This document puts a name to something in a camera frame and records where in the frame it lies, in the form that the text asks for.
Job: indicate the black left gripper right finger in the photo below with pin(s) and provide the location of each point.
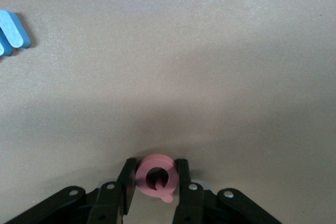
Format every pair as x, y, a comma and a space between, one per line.
194, 203

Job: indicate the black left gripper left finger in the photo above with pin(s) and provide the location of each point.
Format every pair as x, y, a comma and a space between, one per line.
105, 200

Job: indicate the pink foam letter Q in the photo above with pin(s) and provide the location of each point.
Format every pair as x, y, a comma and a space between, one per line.
143, 174

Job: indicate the blue lowercase letter m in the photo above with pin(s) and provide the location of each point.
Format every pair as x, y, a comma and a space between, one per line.
13, 30

